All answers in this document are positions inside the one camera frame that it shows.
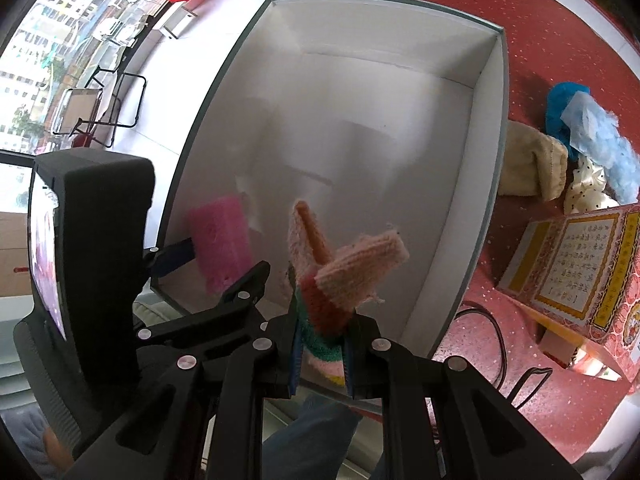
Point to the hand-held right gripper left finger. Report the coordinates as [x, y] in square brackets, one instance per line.
[295, 362]

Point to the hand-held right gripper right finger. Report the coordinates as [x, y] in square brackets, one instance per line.
[349, 367]

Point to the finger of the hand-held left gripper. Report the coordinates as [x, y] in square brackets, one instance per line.
[175, 256]
[235, 300]

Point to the pink cloth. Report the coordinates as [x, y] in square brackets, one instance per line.
[222, 245]

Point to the striped knitted sock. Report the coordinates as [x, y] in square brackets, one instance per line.
[350, 270]

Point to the white cardboard box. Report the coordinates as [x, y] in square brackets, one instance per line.
[360, 125]

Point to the light blue fluffy cloth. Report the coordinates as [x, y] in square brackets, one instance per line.
[607, 145]

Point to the person's left hand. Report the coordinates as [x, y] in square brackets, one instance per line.
[57, 452]

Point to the person's jeans leg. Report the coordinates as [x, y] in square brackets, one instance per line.
[320, 435]

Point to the brown cardboard box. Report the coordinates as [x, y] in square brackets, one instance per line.
[15, 255]

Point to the black folding chair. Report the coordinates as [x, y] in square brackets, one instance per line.
[80, 110]

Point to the white low stool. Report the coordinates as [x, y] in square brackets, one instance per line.
[177, 17]

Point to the pink printed box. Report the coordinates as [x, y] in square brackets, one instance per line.
[575, 270]

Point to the cream plush cloth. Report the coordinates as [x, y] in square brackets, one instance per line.
[532, 162]

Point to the white polka dot cloth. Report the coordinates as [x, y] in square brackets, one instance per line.
[587, 192]

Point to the blue knitted cloth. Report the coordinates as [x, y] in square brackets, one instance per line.
[557, 110]

